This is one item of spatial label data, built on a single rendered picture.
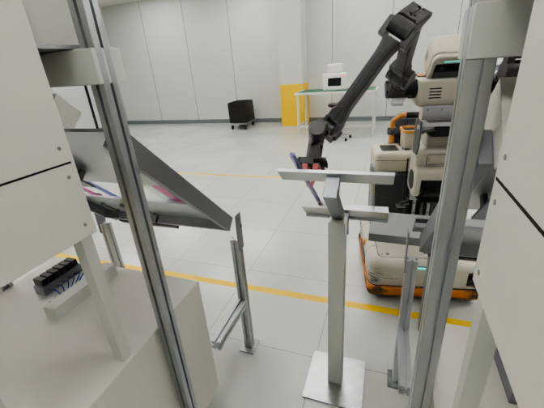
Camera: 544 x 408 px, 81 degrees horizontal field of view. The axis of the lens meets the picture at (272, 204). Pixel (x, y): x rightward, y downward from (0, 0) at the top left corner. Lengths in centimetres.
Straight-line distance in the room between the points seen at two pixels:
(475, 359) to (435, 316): 15
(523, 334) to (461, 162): 29
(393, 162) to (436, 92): 49
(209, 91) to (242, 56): 127
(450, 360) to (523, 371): 58
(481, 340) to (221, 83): 839
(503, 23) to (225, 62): 819
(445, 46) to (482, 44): 110
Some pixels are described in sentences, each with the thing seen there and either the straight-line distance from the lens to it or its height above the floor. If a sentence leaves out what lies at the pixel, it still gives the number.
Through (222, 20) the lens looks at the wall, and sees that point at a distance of 865.
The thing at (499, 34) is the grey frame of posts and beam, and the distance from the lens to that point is 57.
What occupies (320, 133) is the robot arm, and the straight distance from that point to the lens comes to 112.
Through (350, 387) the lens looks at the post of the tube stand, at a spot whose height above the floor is 1.
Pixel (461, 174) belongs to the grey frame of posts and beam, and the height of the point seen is 114.
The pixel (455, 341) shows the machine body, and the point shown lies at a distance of 104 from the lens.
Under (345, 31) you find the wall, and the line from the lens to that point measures 778.
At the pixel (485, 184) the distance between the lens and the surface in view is 78.
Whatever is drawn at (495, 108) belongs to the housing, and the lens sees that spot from 63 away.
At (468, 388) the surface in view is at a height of 81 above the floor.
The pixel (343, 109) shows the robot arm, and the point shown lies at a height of 116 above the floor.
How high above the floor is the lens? 132
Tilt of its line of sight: 24 degrees down
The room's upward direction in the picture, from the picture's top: 4 degrees counter-clockwise
